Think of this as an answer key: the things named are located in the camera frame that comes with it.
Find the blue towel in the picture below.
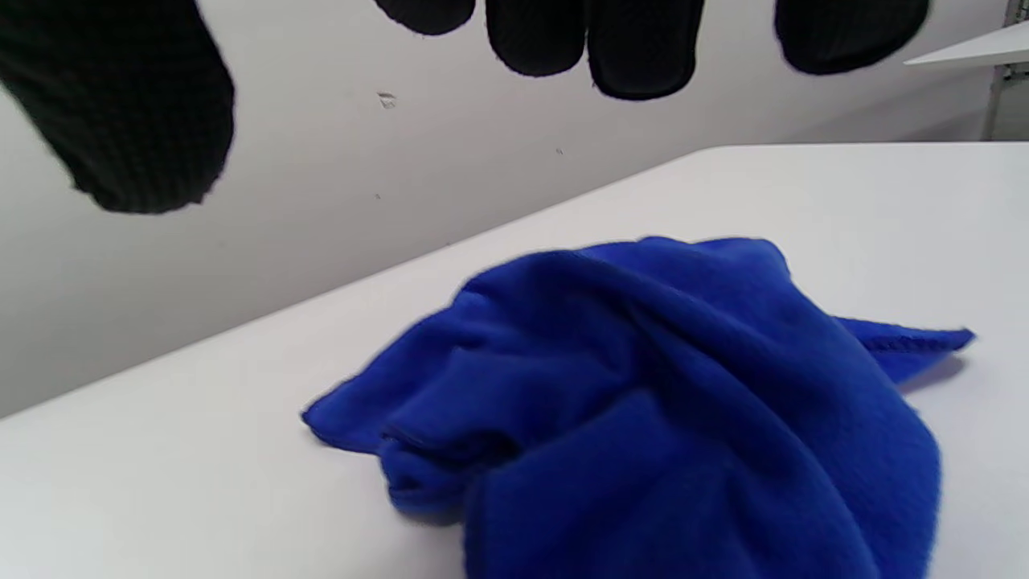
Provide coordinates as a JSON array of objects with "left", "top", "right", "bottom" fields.
[{"left": 301, "top": 236, "right": 976, "bottom": 579}]

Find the white side table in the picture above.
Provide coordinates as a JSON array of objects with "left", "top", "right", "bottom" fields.
[{"left": 904, "top": 0, "right": 1029, "bottom": 142}]

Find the person's right hand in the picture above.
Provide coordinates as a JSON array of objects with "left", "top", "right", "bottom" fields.
[{"left": 0, "top": 0, "right": 931, "bottom": 216}]

